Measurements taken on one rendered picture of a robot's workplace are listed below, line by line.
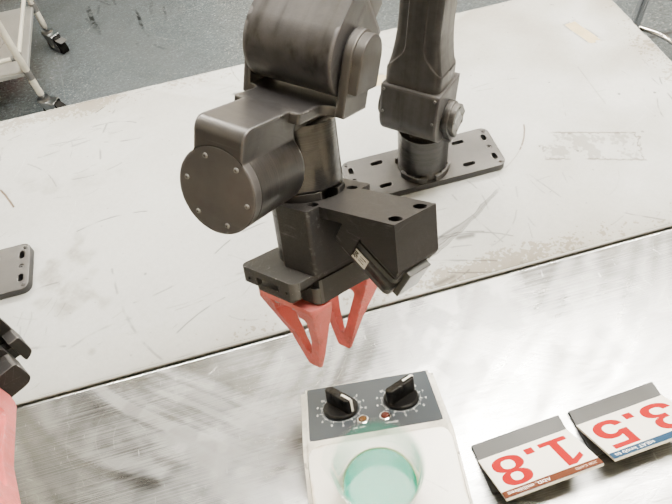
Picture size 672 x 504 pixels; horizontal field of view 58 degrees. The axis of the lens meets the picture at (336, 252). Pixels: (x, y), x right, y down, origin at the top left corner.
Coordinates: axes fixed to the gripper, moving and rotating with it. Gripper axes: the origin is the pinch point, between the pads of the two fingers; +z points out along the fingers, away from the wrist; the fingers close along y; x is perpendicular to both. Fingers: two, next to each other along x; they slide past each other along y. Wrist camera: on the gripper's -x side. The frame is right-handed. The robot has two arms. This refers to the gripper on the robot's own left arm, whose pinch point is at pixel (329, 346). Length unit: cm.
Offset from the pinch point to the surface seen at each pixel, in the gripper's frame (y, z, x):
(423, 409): 4.9, 7.1, -5.7
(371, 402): 2.9, 7.2, -1.2
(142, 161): 8.1, -8.9, 44.4
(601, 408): 19.4, 11.7, -15.3
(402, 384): 4.9, 5.4, -3.4
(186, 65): 103, -5, 191
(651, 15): 235, -1, 62
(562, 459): 11.5, 12.0, -15.4
